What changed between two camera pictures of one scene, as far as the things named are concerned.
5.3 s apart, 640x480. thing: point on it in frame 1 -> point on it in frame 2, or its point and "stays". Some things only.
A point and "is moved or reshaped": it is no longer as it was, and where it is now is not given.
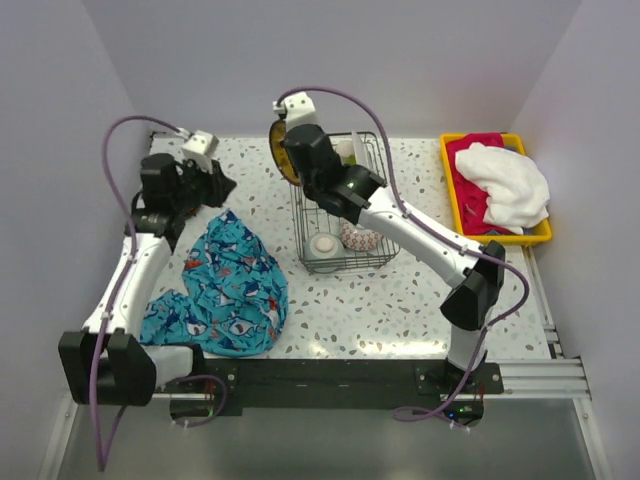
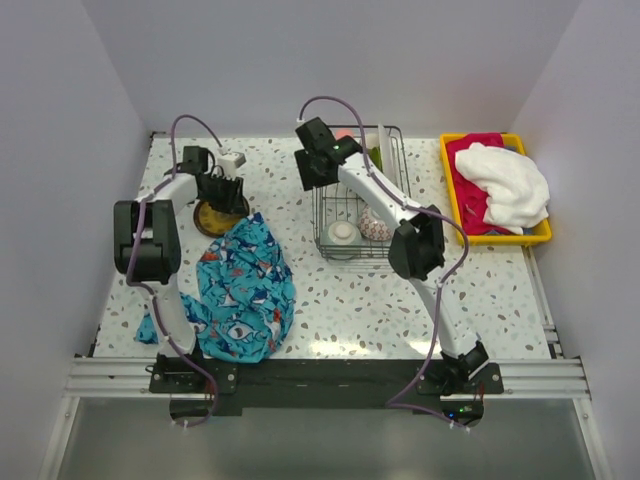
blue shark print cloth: [234, 299] is moved or reshaped
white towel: [518, 190] stays
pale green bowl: [323, 245] -> [344, 233]
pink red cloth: [471, 197] stays
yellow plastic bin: [536, 234] stays
